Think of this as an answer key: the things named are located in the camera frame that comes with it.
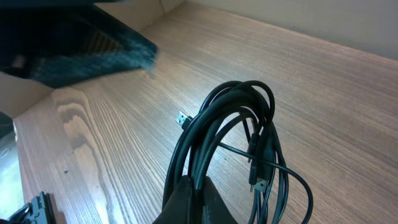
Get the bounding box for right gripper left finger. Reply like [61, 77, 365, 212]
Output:
[153, 175, 193, 224]

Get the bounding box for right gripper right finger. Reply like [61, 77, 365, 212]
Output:
[201, 177, 237, 224]

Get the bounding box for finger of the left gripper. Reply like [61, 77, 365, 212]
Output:
[1, 1, 158, 88]

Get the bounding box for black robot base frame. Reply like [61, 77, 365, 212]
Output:
[1, 192, 56, 224]

